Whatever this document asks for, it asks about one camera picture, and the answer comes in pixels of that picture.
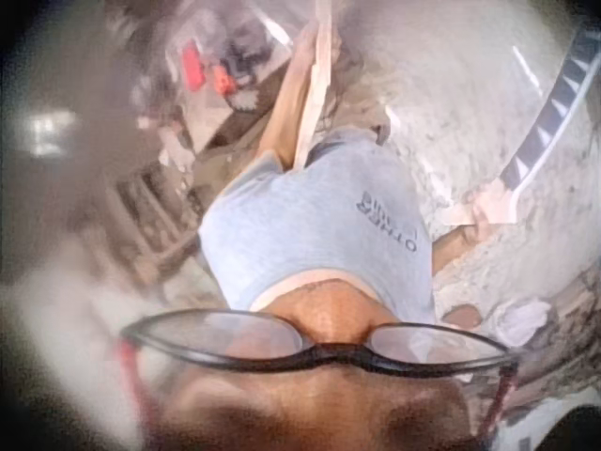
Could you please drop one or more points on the person's left hand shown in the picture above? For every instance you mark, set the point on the person's left hand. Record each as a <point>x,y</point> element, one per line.
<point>306,40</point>

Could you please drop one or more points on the person's right hand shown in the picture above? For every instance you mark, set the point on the person's right hand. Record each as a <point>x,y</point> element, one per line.
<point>488,209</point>

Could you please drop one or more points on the pale wooden strip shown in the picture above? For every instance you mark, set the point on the pale wooden strip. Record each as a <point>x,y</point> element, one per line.
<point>315,101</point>

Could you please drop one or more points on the black white toothed strip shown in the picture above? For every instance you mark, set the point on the black white toothed strip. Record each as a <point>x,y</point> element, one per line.
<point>551,117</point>

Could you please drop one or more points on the person's legs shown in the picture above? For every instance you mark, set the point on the person's legs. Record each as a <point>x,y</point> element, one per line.
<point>357,80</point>

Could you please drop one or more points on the clear plastic box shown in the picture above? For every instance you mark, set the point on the clear plastic box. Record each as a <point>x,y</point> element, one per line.
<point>220,56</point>

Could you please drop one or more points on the red tool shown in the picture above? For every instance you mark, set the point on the red tool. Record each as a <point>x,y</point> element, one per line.
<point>221,82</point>
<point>192,66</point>

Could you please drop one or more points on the white cloth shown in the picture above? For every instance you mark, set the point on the white cloth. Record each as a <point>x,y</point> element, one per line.
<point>522,321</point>

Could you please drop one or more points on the wooden frame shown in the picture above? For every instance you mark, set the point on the wooden frame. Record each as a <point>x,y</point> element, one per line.
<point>150,211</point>

